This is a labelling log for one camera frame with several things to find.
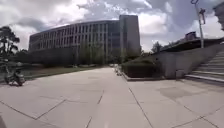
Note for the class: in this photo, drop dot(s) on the tall lamp pole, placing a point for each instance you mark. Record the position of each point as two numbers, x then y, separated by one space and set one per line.
201 26

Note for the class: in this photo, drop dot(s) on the parked two-wheeler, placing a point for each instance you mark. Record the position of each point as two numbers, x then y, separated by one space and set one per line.
15 77

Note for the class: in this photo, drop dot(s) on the grey concrete retaining wall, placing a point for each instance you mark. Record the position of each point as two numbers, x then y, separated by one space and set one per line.
180 60

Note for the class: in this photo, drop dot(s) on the row of trees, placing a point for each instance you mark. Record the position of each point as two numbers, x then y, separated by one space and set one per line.
66 55

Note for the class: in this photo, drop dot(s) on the large curved glass building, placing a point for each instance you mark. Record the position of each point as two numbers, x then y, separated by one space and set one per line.
93 36

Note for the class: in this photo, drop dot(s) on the dark pine tree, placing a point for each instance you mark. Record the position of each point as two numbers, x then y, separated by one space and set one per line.
6 41

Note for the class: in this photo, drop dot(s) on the grass strip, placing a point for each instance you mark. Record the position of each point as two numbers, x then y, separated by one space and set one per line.
53 70

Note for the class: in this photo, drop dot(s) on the grey concrete stairs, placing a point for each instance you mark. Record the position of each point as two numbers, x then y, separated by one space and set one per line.
209 68

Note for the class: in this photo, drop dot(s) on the low dark-roofed building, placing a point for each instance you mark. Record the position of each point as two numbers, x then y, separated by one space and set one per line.
191 41

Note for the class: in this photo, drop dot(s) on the grey concrete slab plaza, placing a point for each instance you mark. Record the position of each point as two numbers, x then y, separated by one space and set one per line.
106 100

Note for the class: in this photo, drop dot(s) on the dark trimmed hedge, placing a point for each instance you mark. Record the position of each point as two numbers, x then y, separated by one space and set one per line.
138 69

